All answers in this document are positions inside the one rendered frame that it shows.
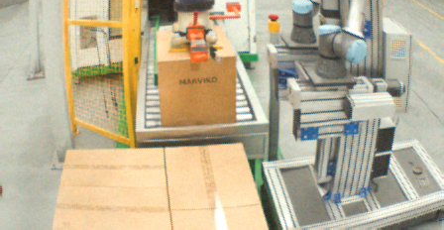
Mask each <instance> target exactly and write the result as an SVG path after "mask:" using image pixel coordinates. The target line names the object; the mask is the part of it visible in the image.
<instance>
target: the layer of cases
mask: <svg viewBox="0 0 444 230"><path fill-rule="evenodd" d="M165 154H166V162H165ZM246 156H247V155H246V152H245V149H244V146H243V143H236V144H222V145H208V146H194V147H180V148H171V147H166V148H153V149H146V148H142V149H130V150H129V149H118V150H113V149H107V150H100V149H97V150H88V149H86V150H78V149H76V150H66V155H65V160H64V164H63V171H62V175H61V179H60V186H59V190H58V197H57V202H56V203H57V205H56V208H55V221H54V226H53V227H54V228H53V230H269V229H268V223H267V221H266V219H265V214H264V212H263V208H262V206H261V202H260V199H259V197H258V193H257V191H256V185H255V183H254V180H253V176H252V173H251V171H250V168H249V165H248V162H247V158H246Z"/></svg>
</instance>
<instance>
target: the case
mask: <svg viewBox="0 0 444 230"><path fill-rule="evenodd" d="M213 30H217V31H218V34H219V36H220V39H221V42H222V45H223V50H217V52H216V53H217V54H218V55H219V56H221V64H219V63H218V62H217V61H216V60H214V59H213V58H212V57H211V56H210V53H208V62H190V56H189V51H190V47H191V43H187V44H186V45H187V52H177V53H173V54H169V53H168V44H167V39H168V33H173V30H165V31H157V45H158V50H157V58H158V72H159V74H158V86H159V99H160V111H161V125H162V127H187V126H202V125H217V124H231V123H238V115H237V78H236V56H235V54H234V52H233V50H232V48H231V46H230V44H229V41H228V39H227V37H226V35H225V34H224V32H223V30H222V28H221V26H213Z"/></svg>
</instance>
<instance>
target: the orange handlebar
mask: <svg viewBox="0 0 444 230"><path fill-rule="evenodd" d="M233 10H234V13H235V15H214V16H209V20H224V19H239V18H241V14H240V13H239V11H238V9H237V8H236V7H233ZM203 37H204V36H203V35H202V33H199V34H198V35H194V34H190V38H191V40H192V41H193V40H202V39H203ZM197 38H199V39H197ZM193 58H194V59H197V60H203V59H207V55H202V56H198V55H196V56H194V57H193Z"/></svg>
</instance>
